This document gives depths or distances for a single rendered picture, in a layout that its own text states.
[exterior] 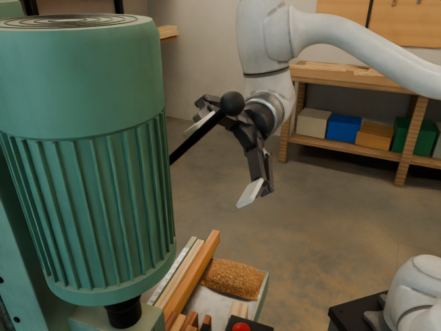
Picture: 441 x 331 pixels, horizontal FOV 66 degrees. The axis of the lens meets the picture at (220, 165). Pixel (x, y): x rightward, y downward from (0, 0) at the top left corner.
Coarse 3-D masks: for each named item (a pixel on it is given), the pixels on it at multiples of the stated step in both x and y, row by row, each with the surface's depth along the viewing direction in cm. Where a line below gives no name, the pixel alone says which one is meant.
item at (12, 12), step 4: (0, 0) 40; (0, 4) 37; (4, 4) 38; (8, 4) 38; (12, 4) 39; (16, 4) 39; (20, 4) 40; (0, 8) 37; (4, 8) 38; (8, 8) 38; (12, 8) 39; (16, 8) 39; (20, 8) 40; (0, 12) 37; (4, 12) 38; (8, 12) 38; (12, 12) 39; (16, 12) 39; (20, 12) 40; (0, 16) 38; (4, 16) 38; (8, 16) 38; (12, 16) 39; (16, 16) 39
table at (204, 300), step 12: (204, 288) 81; (264, 288) 82; (192, 300) 78; (204, 300) 78; (216, 300) 78; (228, 300) 78; (240, 300) 78; (252, 300) 78; (204, 312) 75; (216, 312) 75; (228, 312) 75; (252, 312) 75; (216, 324) 72
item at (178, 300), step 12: (216, 240) 91; (204, 252) 86; (192, 264) 82; (204, 264) 85; (192, 276) 79; (180, 288) 76; (192, 288) 80; (180, 300) 74; (168, 312) 70; (180, 312) 75
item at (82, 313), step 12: (84, 312) 55; (96, 312) 55; (144, 312) 55; (156, 312) 55; (72, 324) 54; (84, 324) 53; (96, 324) 53; (108, 324) 53; (144, 324) 53; (156, 324) 54
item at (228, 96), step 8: (224, 96) 46; (232, 96) 45; (240, 96) 46; (224, 104) 46; (232, 104) 45; (240, 104) 46; (216, 112) 48; (224, 112) 46; (232, 112) 46; (240, 112) 46; (208, 120) 49; (216, 120) 48; (200, 128) 50; (208, 128) 49; (192, 136) 51; (200, 136) 50; (184, 144) 52; (192, 144) 52; (176, 152) 53; (184, 152) 53; (176, 160) 54
